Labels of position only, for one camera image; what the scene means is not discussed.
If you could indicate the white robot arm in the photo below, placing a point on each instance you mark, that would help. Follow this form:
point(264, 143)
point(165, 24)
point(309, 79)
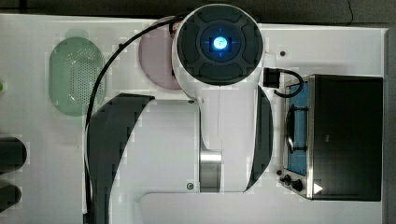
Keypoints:
point(219, 141)

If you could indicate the black toaster oven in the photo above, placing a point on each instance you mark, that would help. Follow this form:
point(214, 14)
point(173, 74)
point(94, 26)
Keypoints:
point(333, 138)

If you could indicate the pink plate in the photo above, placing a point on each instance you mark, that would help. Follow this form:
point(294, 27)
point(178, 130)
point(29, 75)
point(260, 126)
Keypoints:
point(155, 55)

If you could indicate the black cylinder upper left edge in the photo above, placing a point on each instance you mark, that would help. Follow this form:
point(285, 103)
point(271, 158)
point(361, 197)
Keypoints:
point(13, 154)

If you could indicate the black cylinder edge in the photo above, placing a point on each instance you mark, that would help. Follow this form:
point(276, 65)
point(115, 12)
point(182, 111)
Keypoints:
point(9, 196)
point(13, 154)

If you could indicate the black cylinder lower left edge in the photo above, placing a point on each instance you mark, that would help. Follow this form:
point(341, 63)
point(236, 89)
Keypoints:
point(9, 196)

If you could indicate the black plug with cable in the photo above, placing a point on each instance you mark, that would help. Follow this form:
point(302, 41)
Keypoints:
point(271, 79)

